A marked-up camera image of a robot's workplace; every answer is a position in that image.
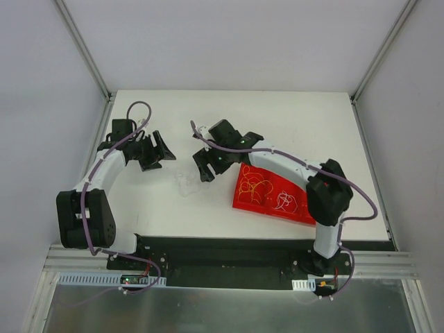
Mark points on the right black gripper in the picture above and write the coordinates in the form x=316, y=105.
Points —
x=211, y=159

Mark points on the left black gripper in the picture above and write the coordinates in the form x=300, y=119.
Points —
x=151, y=151

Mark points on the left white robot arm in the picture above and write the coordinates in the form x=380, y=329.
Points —
x=85, y=217

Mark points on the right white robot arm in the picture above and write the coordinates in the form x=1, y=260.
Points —
x=327, y=191

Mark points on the red three-compartment bin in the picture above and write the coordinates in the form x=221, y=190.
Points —
x=260, y=191

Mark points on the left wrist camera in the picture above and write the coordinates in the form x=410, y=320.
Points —
x=142, y=122

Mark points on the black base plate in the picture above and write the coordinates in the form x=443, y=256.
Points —
x=261, y=264

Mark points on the left aluminium frame post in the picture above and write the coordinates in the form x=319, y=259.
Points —
x=82, y=48

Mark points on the right white cable duct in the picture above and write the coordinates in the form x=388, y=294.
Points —
x=304, y=285

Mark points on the white cable duct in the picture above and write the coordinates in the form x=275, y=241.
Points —
x=304, y=285
x=110, y=280

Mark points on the left white cable duct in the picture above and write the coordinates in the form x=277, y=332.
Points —
x=110, y=280

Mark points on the aluminium rail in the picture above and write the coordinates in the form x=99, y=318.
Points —
x=368, y=264

